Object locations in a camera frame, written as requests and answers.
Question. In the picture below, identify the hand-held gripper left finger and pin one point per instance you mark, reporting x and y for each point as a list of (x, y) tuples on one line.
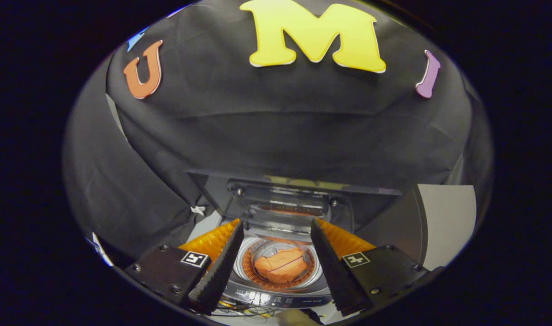
[(219, 262)]

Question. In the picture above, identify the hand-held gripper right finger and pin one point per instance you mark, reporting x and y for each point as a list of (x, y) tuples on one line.
[(332, 265)]

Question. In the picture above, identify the beige cabinet with dark top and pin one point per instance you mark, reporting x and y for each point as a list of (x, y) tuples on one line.
[(443, 222)]

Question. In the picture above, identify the black backdrop cloth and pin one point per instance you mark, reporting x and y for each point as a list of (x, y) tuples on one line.
[(276, 136)]

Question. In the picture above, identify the orange polo shirt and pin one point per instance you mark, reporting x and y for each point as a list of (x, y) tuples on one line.
[(280, 266)]

